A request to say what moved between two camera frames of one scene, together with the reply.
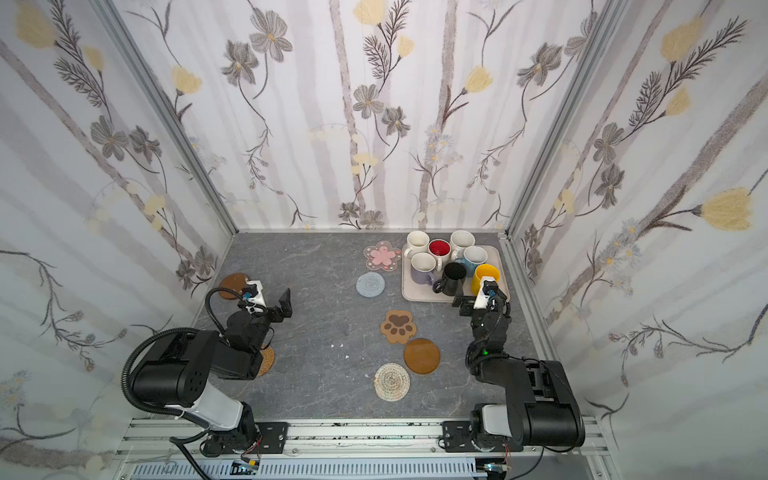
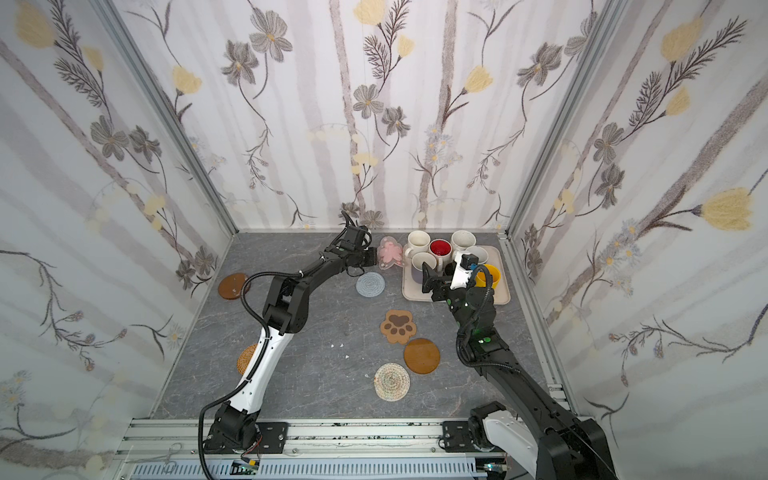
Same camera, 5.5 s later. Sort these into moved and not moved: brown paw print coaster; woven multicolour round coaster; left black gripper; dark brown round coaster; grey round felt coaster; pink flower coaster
Moved: left black gripper; pink flower coaster
Not moved: brown paw print coaster; dark brown round coaster; woven multicolour round coaster; grey round felt coaster
